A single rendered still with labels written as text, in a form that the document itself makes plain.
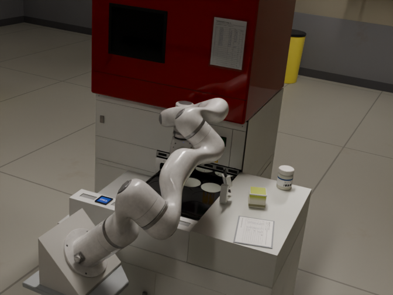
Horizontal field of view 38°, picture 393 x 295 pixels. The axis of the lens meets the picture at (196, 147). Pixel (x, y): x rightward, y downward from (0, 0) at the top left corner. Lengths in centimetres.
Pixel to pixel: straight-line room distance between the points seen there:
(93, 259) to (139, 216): 30
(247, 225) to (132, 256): 50
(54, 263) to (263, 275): 77
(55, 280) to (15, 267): 163
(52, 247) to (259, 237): 77
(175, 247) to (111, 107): 95
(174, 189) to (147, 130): 97
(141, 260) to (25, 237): 174
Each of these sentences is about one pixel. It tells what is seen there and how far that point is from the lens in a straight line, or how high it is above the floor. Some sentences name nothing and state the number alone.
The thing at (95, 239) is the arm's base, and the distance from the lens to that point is 201.
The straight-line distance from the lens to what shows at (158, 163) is 288.
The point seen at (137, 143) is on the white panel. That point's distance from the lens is 291.
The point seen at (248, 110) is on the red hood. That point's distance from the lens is 262.
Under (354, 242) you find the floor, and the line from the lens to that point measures 429.
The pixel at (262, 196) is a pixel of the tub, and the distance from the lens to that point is 239.
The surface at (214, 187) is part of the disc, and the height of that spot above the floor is 90.
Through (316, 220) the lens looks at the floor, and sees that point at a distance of 446.
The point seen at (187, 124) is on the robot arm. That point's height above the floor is 138.
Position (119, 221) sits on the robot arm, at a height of 114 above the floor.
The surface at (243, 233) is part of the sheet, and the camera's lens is 221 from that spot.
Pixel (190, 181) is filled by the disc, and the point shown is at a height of 90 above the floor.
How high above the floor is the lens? 209
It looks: 22 degrees down
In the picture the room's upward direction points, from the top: 5 degrees clockwise
